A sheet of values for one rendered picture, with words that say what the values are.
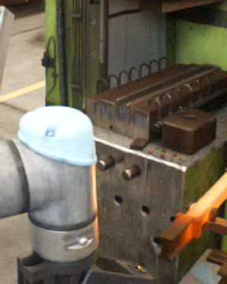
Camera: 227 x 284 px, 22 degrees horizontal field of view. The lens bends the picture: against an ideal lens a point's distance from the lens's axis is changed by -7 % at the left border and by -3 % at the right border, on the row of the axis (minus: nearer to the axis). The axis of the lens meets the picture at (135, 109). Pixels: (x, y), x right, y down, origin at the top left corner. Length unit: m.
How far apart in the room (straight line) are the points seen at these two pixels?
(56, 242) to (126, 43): 1.18
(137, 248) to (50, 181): 0.98
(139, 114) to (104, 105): 0.11
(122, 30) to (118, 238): 0.59
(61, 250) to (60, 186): 0.08
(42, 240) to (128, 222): 0.91
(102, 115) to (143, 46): 0.35
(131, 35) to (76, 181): 1.19
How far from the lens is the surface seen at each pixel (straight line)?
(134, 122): 1.44
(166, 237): 0.92
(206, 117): 1.42
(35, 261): 0.64
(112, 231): 1.55
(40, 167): 0.55
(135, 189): 1.43
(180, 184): 1.34
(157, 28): 1.82
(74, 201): 0.57
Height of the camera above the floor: 1.49
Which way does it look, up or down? 21 degrees down
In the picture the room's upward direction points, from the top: 1 degrees clockwise
